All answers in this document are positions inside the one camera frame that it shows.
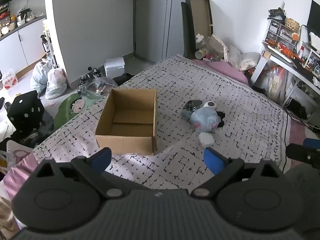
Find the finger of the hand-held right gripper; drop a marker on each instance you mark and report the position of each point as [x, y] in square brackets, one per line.
[302, 153]

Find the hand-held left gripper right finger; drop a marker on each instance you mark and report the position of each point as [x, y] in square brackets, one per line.
[213, 160]

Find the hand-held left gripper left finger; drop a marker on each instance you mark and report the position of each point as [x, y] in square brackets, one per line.
[101, 158]

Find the brown cardboard box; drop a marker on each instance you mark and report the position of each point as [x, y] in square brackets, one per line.
[125, 140]

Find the black soft cloth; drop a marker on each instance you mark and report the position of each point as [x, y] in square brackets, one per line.
[193, 104]

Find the small white soft pouch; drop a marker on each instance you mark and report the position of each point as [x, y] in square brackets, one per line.
[206, 140]

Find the small black soft item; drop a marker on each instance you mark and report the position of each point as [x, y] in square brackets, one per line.
[221, 120]

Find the grey pants leg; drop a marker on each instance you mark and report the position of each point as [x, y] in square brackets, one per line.
[300, 178]

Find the blue plush toy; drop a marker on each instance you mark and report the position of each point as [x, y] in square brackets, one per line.
[203, 120]

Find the green leaf cartoon rug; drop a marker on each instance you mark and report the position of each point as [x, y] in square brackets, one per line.
[66, 110]

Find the grey fuzzy cloth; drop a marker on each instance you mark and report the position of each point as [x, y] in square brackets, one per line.
[45, 127]

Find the black slippers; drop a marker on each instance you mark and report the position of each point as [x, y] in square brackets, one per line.
[122, 78]

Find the black tripods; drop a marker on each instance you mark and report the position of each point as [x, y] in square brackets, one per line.
[91, 76]

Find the pink printed bag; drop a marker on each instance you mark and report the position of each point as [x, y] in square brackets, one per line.
[17, 152]

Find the white black patterned blanket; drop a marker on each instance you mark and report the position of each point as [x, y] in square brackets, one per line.
[175, 85]

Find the black dice stool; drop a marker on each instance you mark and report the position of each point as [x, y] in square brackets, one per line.
[25, 112]

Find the white desk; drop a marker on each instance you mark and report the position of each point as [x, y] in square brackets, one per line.
[282, 63]

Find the white box appliance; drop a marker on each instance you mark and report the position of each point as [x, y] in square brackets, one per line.
[114, 67]

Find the white bottle red cap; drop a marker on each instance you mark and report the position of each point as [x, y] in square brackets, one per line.
[301, 53]

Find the grey plastic bag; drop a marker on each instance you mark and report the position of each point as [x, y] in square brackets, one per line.
[40, 75]

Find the crumpled white plastic bag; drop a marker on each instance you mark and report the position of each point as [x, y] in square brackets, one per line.
[243, 60]

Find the paper cup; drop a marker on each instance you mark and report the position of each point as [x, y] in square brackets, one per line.
[200, 54]

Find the black sandals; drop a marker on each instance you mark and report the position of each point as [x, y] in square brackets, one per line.
[5, 103]

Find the crumpled clear plastic bag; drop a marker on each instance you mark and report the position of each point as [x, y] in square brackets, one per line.
[216, 46]

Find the red white plastic bag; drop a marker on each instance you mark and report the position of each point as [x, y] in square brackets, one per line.
[10, 80]

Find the desk organizer shelf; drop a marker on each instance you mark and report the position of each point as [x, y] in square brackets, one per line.
[280, 33]

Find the dark spray bottle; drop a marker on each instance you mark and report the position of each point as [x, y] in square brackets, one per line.
[45, 45]

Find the wicker basket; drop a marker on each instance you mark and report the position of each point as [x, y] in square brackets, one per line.
[292, 24]

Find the black monitor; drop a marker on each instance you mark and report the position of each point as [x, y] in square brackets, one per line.
[313, 17]

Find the white kitchen cabinet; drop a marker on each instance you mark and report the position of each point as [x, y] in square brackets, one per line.
[22, 45]

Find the leaning brown board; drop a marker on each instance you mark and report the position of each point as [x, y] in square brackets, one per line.
[198, 17]

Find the grey door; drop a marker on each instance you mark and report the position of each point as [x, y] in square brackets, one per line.
[155, 17]

